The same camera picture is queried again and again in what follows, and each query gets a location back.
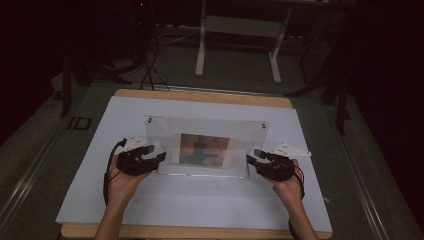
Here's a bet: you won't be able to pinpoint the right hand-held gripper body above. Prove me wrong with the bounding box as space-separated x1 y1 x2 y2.
257 143 313 183

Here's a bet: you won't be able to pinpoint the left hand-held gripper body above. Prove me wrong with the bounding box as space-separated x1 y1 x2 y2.
116 134 162 177

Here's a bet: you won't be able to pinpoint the photo card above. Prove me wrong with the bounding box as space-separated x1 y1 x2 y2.
171 132 242 170

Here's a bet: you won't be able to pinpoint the clear acrylic photo frame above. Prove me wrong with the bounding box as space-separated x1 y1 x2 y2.
143 114 271 180

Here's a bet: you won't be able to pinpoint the person's right hand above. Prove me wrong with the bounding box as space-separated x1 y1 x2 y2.
271 158 306 205

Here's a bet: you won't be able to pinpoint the person's left hand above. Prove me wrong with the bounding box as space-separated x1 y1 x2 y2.
106 154 152 205

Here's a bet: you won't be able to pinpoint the white foam board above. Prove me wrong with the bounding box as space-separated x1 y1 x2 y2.
54 95 334 234

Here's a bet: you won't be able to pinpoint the wooden table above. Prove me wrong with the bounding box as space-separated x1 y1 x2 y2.
60 88 334 240

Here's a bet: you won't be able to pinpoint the left hand-held gripper black cable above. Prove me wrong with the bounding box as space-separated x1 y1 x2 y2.
102 137 128 207

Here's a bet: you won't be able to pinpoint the metal floor rail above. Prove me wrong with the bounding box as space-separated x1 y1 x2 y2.
0 124 66 231
146 84 285 98
323 105 391 240

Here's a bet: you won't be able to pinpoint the black floor cables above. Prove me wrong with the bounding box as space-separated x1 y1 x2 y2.
133 19 172 92

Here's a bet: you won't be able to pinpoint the white metal desk frame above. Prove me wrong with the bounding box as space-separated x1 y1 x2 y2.
194 0 294 85

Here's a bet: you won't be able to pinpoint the white floor cable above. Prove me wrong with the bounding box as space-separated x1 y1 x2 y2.
155 30 202 47

